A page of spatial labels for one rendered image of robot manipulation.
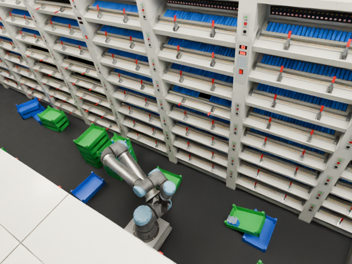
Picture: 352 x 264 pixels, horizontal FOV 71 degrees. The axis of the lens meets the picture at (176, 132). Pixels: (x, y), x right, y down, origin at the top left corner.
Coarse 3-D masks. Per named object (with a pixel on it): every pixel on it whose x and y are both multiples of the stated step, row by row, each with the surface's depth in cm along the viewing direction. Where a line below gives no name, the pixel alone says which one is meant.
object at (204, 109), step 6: (168, 84) 211; (168, 90) 211; (168, 96) 212; (174, 96) 210; (198, 96) 203; (174, 102) 210; (186, 102) 204; (192, 102) 202; (192, 108) 204; (198, 108) 198; (204, 108) 197; (210, 108) 195; (216, 108) 193; (210, 114) 197; (216, 114) 191; (222, 114) 190; (228, 114) 188; (228, 120) 191
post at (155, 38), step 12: (144, 0) 158; (156, 0) 164; (144, 24) 171; (144, 36) 178; (156, 36) 176; (156, 60) 188; (156, 72) 197; (156, 96) 217; (168, 120) 232; (168, 132) 245; (168, 156) 278
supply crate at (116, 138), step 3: (114, 135) 268; (117, 135) 268; (114, 138) 270; (117, 138) 272; (120, 138) 269; (123, 138) 266; (108, 141) 263; (111, 141) 267; (114, 141) 269; (126, 141) 267; (129, 141) 262; (108, 144) 264; (111, 144) 267; (129, 144) 264; (105, 147) 261; (102, 150) 258; (99, 153) 253; (99, 156) 254
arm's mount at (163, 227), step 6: (132, 222) 220; (156, 222) 218; (162, 222) 218; (126, 228) 215; (132, 228) 215; (162, 228) 214; (168, 228) 222; (132, 234) 212; (156, 234) 210; (162, 234) 213; (144, 240) 207; (150, 240) 207; (156, 240) 207; (150, 246) 203; (156, 246) 210
